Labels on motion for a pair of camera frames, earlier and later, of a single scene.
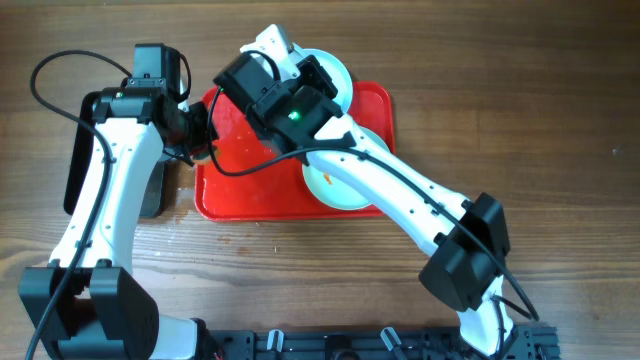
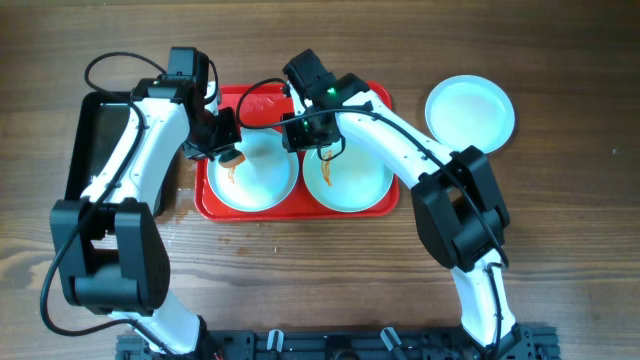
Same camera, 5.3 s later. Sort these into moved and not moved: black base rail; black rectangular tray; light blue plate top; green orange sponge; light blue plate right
Moved: light blue plate top; green orange sponge
Not moved: light blue plate right; black base rail; black rectangular tray
